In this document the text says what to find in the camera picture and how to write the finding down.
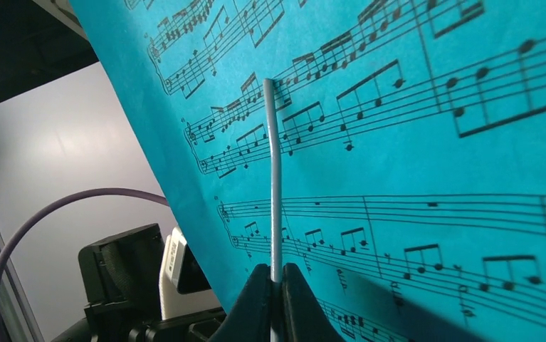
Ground light blue music stand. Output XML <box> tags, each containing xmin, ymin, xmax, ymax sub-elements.
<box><xmin>263</xmin><ymin>78</ymin><xmax>284</xmax><ymax>341</ymax></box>

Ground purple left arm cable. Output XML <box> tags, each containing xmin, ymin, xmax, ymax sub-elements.
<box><xmin>0</xmin><ymin>187</ymin><xmax>171</xmax><ymax>342</ymax></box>

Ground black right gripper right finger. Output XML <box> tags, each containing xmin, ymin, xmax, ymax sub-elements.
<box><xmin>282</xmin><ymin>263</ymin><xmax>344</xmax><ymax>342</ymax></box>

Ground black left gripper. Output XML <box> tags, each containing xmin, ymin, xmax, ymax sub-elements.
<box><xmin>55</xmin><ymin>224</ymin><xmax>226</xmax><ymax>341</ymax></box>

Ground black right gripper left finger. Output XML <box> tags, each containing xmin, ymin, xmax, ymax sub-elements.
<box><xmin>209</xmin><ymin>264</ymin><xmax>271</xmax><ymax>342</ymax></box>

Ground blue sheet music pages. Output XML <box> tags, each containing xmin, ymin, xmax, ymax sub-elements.
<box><xmin>71</xmin><ymin>1</ymin><xmax>546</xmax><ymax>341</ymax></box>

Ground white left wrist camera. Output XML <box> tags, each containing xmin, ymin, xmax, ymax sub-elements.
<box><xmin>158</xmin><ymin>226</ymin><xmax>221</xmax><ymax>320</ymax></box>

